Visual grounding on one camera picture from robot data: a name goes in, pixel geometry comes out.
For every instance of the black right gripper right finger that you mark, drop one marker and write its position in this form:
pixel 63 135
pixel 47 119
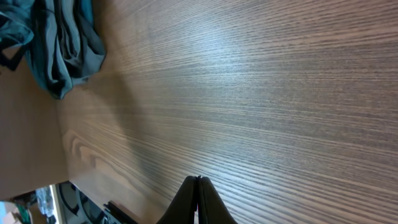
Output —
pixel 211 209

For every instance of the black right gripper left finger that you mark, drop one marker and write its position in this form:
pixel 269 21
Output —
pixel 184 205

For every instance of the light blue t-shirt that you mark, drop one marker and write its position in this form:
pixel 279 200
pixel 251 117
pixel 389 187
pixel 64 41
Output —
pixel 16 23

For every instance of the folded grey garment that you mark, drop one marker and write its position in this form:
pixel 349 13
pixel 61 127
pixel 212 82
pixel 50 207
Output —
pixel 68 62

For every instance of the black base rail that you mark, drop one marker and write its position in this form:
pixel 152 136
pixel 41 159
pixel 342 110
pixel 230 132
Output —
pixel 114 215

